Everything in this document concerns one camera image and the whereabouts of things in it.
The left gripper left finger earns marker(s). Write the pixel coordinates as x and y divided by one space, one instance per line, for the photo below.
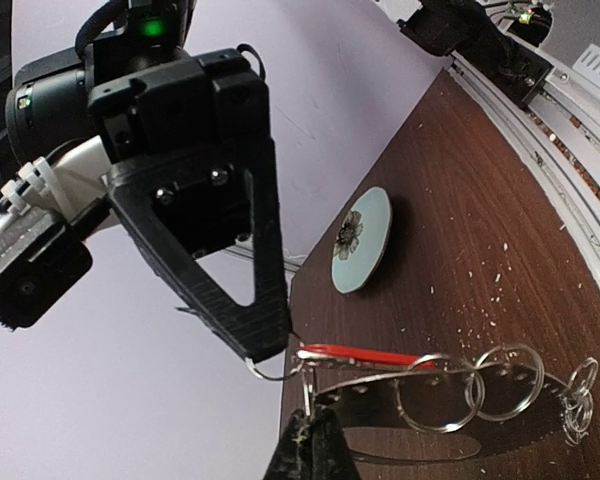
292 458

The light blue flower plate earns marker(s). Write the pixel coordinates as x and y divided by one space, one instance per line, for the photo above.
361 240

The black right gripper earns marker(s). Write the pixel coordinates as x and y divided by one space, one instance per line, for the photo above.
193 172

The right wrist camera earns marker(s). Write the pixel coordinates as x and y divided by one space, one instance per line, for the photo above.
47 213

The red key tag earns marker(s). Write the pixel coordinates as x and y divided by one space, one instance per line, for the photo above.
332 356

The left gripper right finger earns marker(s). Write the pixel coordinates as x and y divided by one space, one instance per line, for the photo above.
331 456

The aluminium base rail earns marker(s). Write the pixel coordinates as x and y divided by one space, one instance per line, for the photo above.
548 111

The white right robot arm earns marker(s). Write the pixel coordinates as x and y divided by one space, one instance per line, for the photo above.
48 105

